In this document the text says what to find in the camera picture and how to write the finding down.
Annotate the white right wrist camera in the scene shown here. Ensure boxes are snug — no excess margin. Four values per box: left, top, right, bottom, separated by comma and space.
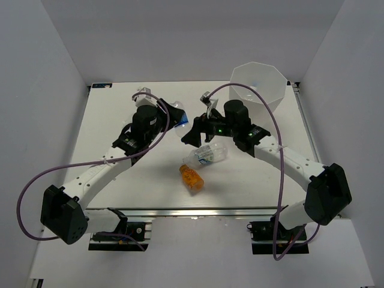
200, 91, 218, 119

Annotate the blue table edge label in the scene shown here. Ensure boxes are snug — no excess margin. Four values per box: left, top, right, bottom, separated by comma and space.
91, 83, 112, 89

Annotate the clear bottle blue cap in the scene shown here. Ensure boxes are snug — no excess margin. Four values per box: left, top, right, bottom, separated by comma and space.
174, 114, 192, 138

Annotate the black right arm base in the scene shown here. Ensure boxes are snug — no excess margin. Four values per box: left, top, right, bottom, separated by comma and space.
244, 207, 310, 256

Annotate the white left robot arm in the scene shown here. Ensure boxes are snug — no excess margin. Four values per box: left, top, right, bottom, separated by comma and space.
41, 98, 187, 245

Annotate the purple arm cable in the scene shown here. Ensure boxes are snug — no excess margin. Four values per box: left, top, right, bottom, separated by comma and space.
17, 92, 172, 251
206, 84, 320, 261

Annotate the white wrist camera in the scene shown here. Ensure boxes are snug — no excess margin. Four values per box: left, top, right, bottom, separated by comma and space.
200, 91, 218, 119
132, 87, 156, 107

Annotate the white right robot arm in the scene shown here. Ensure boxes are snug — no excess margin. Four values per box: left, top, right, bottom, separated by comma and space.
181, 100, 352, 239

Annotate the aluminium table rail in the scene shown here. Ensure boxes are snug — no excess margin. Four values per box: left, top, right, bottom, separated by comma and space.
289, 81, 322, 162

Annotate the clear bottle white green label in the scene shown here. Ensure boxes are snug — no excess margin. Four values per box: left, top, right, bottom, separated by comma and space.
182, 142, 228, 169

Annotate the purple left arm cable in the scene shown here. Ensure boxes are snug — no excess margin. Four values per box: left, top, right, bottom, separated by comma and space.
17, 92, 172, 251

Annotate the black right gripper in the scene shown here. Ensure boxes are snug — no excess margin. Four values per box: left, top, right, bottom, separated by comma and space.
181, 107, 237, 148

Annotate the Aquafina bottle white cap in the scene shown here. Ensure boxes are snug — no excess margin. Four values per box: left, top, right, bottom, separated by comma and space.
168, 101, 185, 113

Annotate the clear unlabelled plastic bottle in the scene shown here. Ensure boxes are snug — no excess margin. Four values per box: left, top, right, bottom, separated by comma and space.
242, 85, 260, 102

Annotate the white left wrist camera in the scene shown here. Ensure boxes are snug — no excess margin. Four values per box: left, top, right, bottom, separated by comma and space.
132, 87, 156, 107

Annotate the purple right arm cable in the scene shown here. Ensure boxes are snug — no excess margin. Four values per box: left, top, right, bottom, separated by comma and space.
206, 84, 320, 261

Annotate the orange plastic bottle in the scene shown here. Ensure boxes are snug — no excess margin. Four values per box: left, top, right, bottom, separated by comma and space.
179, 164, 205, 192

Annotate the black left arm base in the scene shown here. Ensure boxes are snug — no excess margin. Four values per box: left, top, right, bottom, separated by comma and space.
88, 210, 151, 252

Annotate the white octagonal bin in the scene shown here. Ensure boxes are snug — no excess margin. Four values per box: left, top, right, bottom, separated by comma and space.
229, 62, 287, 126

